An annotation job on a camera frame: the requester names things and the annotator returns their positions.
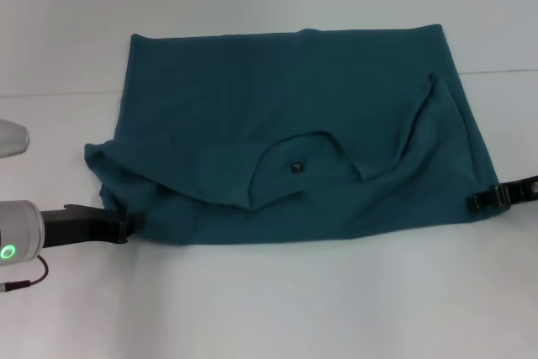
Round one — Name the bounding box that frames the blue FREE print t-shirt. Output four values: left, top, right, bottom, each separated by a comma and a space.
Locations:
82, 22, 502, 247

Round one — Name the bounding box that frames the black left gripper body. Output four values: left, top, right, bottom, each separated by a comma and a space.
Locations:
40, 203, 111, 247

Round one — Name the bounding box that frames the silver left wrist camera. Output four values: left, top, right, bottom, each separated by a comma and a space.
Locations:
0, 118, 32, 160

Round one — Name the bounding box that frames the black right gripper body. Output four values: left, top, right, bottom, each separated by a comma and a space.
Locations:
504, 173, 538, 208

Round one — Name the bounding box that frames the left gripper cable with plug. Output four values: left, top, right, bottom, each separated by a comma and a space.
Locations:
0, 255, 50, 293

